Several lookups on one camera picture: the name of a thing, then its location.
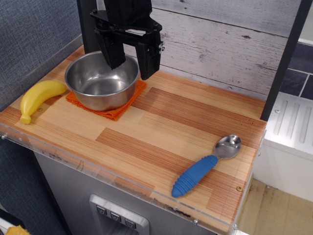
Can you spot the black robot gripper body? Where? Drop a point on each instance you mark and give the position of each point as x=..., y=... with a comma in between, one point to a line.
x=129, y=30

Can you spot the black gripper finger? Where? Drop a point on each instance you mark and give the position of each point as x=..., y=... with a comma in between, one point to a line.
x=112, y=50
x=148, y=58

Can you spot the yellow plastic banana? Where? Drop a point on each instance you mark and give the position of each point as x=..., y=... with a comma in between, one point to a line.
x=37, y=95

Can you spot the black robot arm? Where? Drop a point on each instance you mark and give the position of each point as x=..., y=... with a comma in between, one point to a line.
x=128, y=7

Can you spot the stainless steel bowl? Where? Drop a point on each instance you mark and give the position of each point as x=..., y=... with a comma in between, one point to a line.
x=97, y=86

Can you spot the clear acrylic table edge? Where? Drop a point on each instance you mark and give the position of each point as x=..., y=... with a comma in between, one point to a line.
x=72, y=179

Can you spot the silver cabinet button panel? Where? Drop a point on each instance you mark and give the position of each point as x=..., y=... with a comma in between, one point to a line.
x=112, y=219

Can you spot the white ribbed side cabinet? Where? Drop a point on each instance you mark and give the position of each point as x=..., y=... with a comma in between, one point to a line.
x=285, y=158

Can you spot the yellow object bottom left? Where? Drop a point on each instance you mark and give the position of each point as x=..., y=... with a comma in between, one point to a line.
x=17, y=230

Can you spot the black left frame post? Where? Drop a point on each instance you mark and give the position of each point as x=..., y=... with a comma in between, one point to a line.
x=87, y=24

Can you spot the black frame post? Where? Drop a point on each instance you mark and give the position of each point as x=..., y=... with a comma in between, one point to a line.
x=87, y=24
x=292, y=41

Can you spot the blue handled metal spoon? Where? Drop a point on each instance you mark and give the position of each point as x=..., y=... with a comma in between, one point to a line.
x=226, y=148

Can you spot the black right frame post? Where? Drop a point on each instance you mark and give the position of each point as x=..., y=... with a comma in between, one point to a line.
x=292, y=41

